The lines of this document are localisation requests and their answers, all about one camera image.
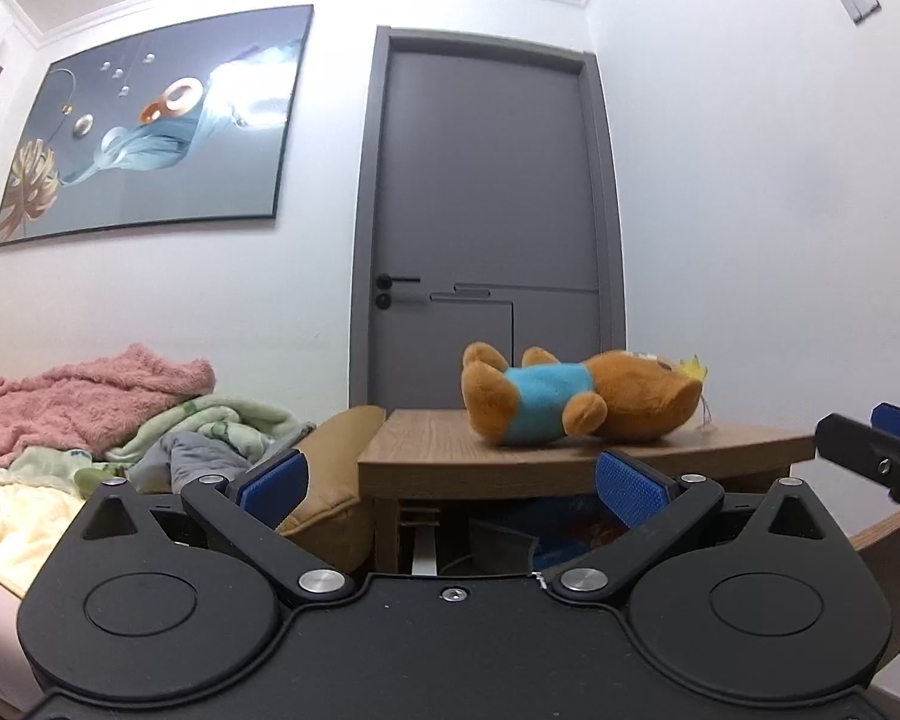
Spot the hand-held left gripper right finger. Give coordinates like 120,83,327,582
544,450,848,607

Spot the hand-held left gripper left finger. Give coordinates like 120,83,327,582
81,448,347,610

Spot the brown plush bear toy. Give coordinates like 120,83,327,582
461,341,710,447

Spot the brown pillow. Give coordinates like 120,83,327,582
277,405,387,575

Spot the blue printed box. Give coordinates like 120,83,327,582
469,499,623,571

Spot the pile of green grey clothes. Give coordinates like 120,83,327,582
0,392,305,497

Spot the grey cloth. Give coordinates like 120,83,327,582
127,431,301,500

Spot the wooden nightstand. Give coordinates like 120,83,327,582
356,405,818,578

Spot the pink fluffy blanket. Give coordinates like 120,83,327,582
0,343,217,488

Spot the yellow blanket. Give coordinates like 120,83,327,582
0,480,91,601

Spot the grey door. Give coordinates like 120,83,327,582
347,25,629,413

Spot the white bracket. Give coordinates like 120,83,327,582
411,525,440,578

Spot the framed blue wall painting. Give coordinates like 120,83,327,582
0,4,316,248

